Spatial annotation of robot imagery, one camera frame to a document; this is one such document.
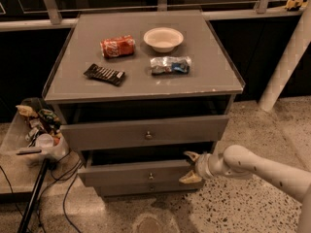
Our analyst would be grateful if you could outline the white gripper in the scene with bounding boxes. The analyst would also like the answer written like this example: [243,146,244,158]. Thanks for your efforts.
[179,151,214,184]

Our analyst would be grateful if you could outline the grey drawer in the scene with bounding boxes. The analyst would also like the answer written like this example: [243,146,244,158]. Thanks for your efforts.
[61,116,228,150]
[78,151,194,186]
[95,182,204,197]

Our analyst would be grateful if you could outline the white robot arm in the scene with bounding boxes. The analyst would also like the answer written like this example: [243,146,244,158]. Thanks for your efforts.
[179,145,311,233]

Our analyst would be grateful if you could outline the grey top drawer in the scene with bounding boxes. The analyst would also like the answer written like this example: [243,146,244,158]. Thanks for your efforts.
[61,116,228,150]

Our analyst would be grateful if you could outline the grey drawer cabinet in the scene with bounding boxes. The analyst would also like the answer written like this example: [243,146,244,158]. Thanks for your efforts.
[41,9,245,198]

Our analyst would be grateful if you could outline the grey bottom drawer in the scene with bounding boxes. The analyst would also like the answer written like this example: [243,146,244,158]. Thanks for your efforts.
[95,182,204,197]

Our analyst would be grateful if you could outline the silver blue snack bag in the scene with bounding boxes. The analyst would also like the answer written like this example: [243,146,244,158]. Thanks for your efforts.
[150,56,191,75]

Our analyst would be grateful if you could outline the black striped snack bar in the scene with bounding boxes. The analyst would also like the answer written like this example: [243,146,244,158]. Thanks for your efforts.
[84,64,125,86]

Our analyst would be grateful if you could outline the white paper bowl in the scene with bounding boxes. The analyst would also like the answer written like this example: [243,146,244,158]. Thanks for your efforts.
[144,27,184,53]

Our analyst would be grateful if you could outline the crushed red soda can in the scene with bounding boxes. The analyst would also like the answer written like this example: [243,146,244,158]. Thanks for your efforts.
[100,35,135,58]

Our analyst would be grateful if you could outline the white plastic cup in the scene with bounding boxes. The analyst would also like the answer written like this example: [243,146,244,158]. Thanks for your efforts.
[35,134,54,148]

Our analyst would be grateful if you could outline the clear plastic trash bin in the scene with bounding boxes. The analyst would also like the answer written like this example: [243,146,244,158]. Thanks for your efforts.
[1,98,69,165]

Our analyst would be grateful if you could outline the white diagonal pillar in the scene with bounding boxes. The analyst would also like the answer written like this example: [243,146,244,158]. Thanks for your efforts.
[259,0,311,112]

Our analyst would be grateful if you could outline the black pole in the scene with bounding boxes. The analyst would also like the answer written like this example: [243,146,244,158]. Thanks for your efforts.
[17,159,50,233]

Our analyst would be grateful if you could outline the yellow clamp on ledge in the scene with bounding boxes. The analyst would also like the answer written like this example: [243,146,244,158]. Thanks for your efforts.
[285,0,305,11]

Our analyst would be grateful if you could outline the metal window railing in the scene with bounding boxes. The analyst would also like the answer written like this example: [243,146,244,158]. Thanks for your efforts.
[0,0,308,32]

